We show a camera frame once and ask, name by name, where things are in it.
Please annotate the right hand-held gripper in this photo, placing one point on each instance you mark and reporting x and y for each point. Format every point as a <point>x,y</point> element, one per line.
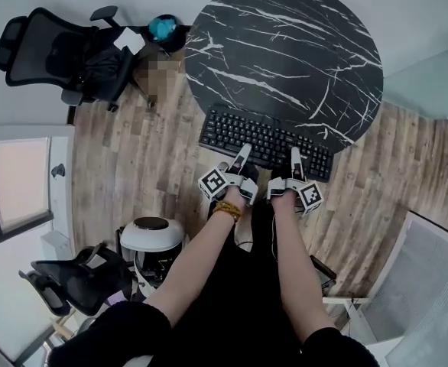
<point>310,199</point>

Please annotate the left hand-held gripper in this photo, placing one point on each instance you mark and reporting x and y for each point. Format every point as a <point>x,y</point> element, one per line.
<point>212,182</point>

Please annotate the black keyboard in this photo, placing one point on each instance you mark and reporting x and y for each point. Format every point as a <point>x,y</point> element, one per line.
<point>247,128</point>

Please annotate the person's right forearm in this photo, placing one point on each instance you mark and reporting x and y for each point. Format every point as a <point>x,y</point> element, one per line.
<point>296,258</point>

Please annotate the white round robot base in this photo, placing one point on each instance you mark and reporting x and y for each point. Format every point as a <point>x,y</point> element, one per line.
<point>151,235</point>

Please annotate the person's left forearm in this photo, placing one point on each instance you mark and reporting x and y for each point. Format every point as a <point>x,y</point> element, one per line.
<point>201,254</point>

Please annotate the black box device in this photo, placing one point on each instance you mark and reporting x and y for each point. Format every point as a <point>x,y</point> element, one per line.
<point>325,275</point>

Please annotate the frosted glass panel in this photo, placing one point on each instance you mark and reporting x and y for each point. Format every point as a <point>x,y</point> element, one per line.
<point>423,86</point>

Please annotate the black bin with teal bag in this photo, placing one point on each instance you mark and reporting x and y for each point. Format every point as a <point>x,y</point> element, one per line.
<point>164,29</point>

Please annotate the black jacket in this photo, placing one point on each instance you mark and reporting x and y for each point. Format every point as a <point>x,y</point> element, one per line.
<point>105,71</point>

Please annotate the person's black clothing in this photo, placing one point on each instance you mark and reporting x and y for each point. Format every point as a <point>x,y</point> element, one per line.
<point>239,319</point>

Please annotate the white paper sheet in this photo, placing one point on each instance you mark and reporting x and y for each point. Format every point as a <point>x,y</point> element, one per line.
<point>129,39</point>

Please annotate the black mesh office chair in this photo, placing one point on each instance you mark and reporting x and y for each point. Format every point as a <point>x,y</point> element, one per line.
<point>75,281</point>
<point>33,48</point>

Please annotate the dark framed window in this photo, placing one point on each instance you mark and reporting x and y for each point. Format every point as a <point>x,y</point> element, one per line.
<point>17,182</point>

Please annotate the white desk frame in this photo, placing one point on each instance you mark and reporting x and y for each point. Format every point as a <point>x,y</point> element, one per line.
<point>352,312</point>

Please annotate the grey panel with white frame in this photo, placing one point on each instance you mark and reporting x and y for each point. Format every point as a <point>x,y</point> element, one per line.
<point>426,281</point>

